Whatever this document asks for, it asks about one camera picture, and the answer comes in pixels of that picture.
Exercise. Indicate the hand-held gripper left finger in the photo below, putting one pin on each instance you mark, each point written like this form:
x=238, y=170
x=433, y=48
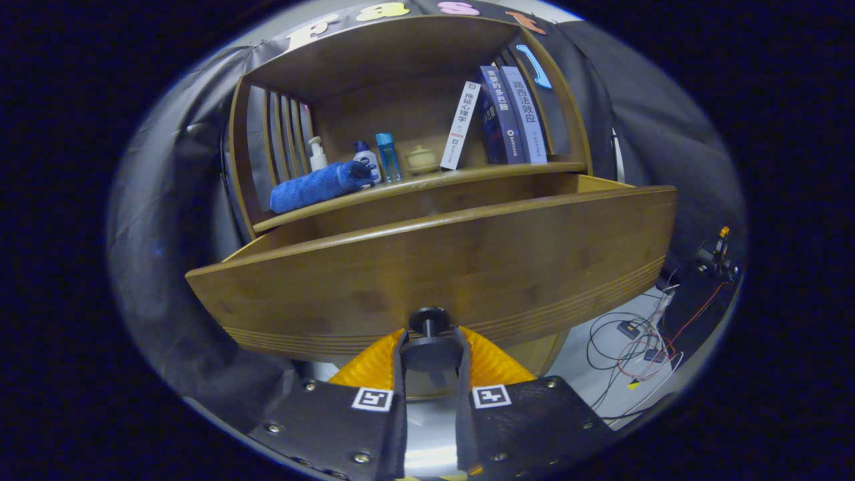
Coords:
x=399, y=434

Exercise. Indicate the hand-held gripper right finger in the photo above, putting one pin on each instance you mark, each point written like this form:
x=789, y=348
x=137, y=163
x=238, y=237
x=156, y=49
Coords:
x=463, y=434

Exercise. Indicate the wooden drawer with black knob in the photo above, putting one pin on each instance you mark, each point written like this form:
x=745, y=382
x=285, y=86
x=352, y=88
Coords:
x=467, y=267

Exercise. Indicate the wooden countertop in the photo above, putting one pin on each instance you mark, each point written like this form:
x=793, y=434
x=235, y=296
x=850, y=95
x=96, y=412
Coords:
x=467, y=175

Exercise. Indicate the wooden cabinet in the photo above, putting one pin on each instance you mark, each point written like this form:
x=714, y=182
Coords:
x=401, y=53

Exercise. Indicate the black power adapter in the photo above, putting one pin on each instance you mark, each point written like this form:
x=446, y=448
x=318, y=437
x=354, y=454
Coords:
x=628, y=329
x=656, y=355

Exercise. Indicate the dark box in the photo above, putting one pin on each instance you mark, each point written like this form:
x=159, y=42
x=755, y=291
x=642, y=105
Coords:
x=695, y=314

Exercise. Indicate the rolled blue towel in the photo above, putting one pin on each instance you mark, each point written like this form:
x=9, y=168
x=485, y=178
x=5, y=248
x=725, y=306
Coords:
x=314, y=187

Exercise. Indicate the beige lidded teacup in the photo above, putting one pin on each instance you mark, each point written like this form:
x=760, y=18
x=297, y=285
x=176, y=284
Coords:
x=422, y=160

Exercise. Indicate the white lotion bottle blue cap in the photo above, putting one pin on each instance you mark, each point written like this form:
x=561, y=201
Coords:
x=367, y=159

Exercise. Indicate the clear blue bottle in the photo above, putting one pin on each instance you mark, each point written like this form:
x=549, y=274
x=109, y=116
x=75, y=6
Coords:
x=387, y=157

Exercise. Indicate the white pump bottle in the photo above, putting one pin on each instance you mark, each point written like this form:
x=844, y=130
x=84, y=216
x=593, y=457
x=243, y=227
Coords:
x=318, y=159

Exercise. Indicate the black backdrop cloth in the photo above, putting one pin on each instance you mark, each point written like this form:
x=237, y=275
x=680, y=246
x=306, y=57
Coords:
x=167, y=234

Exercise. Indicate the white book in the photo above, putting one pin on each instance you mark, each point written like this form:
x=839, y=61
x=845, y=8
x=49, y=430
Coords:
x=459, y=127

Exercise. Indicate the black device with orange tip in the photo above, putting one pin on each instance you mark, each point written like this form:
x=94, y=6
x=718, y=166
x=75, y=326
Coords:
x=718, y=257

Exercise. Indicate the dark blue book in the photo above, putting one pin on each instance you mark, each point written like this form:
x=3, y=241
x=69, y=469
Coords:
x=501, y=113

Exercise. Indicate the pale blue book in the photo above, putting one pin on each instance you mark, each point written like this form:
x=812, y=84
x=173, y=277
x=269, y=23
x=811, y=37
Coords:
x=528, y=113

